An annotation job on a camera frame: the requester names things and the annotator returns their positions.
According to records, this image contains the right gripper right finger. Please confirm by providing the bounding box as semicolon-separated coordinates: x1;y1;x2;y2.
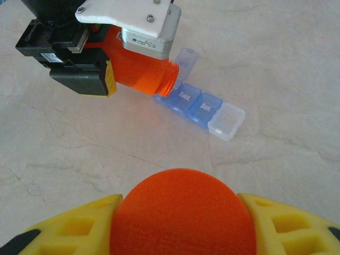
237;192;340;255

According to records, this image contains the orange bottle cap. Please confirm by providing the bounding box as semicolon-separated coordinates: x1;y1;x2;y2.
111;167;258;255

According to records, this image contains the orange pill bottle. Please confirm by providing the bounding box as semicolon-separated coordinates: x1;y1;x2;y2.
86;23;181;97

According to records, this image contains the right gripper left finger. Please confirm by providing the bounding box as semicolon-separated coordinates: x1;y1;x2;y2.
0;193;124;255

